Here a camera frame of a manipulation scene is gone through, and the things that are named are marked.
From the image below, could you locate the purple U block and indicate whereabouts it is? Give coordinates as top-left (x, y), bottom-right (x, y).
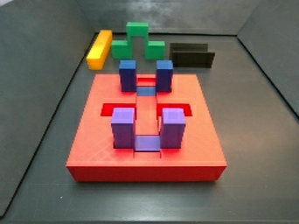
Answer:
top-left (111, 108), bottom-right (185, 152)

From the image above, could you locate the yellow rectangular block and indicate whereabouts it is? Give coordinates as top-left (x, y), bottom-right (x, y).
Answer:
top-left (87, 30), bottom-right (112, 70)

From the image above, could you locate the red base board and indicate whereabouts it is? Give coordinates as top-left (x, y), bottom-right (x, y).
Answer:
top-left (67, 74), bottom-right (227, 182)

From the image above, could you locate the dark blue U block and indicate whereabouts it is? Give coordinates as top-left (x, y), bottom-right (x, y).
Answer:
top-left (119, 60), bottom-right (173, 96)

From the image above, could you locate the green arch block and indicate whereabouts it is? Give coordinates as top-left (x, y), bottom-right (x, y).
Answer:
top-left (111, 22), bottom-right (165, 60)

